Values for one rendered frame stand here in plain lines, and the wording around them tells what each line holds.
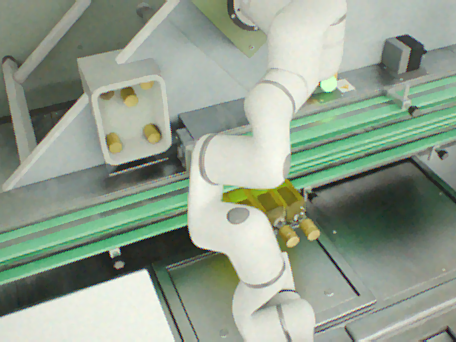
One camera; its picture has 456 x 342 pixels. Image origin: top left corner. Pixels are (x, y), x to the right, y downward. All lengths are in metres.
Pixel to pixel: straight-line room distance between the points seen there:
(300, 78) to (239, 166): 0.19
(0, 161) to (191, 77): 0.81
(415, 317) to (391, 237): 0.28
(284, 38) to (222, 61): 0.53
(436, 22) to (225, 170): 1.08
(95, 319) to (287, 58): 0.78
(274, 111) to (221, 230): 0.21
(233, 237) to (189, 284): 0.55
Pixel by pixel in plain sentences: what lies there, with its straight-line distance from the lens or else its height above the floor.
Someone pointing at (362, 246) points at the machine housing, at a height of 1.13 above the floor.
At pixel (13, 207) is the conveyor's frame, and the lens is 1.40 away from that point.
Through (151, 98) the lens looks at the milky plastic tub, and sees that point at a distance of 1.36.
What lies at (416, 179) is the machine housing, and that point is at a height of 0.97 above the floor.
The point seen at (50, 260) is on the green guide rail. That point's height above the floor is 0.95.
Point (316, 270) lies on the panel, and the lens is 1.40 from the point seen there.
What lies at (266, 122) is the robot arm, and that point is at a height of 1.30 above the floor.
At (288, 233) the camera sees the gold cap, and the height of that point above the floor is 1.15.
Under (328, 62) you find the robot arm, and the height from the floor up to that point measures 1.15.
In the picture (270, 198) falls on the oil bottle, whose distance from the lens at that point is 1.35.
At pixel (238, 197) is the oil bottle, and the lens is 1.35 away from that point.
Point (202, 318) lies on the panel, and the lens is 1.31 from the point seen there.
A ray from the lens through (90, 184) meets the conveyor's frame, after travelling 1.40.
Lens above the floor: 1.89
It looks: 45 degrees down
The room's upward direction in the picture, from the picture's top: 146 degrees clockwise
